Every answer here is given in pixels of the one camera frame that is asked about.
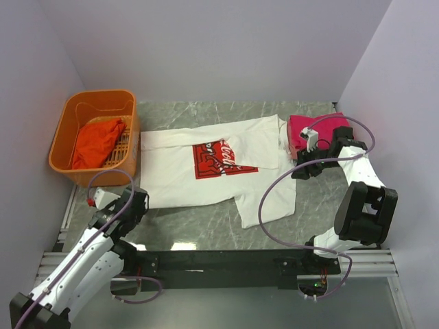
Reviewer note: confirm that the white printed t-shirt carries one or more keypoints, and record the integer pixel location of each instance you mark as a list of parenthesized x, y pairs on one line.
[(210, 164)]

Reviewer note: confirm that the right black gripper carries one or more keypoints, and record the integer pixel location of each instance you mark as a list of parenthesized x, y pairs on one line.
[(305, 166)]

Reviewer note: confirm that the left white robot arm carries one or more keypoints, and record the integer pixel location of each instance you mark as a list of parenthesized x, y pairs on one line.
[(100, 255)]

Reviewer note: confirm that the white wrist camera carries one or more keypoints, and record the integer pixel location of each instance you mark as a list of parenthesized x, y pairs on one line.
[(311, 137), (101, 199)]

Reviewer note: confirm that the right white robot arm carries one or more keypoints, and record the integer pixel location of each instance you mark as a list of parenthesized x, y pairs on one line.
[(367, 208)]

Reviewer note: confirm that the folded salmon t-shirt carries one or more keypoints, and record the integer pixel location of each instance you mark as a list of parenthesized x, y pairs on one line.
[(291, 139)]

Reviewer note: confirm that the aluminium frame rail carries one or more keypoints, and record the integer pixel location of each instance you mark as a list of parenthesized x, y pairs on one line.
[(102, 254)]

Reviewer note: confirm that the folded magenta t-shirt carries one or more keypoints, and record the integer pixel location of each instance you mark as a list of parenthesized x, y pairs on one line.
[(325, 129)]

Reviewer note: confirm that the black base crossbar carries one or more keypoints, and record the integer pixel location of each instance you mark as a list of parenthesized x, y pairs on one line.
[(191, 269)]

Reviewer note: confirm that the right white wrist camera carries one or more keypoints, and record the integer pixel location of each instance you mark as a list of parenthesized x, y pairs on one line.
[(311, 137)]

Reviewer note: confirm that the orange t-shirt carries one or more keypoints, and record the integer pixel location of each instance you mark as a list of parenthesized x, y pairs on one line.
[(95, 142)]

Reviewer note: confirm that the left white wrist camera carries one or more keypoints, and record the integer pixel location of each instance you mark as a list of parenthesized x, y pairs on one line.
[(101, 199)]

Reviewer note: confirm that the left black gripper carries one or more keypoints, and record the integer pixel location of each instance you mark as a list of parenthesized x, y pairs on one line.
[(138, 202)]

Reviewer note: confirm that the orange plastic laundry basket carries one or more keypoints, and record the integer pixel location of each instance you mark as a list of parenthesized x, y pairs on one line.
[(90, 107)]

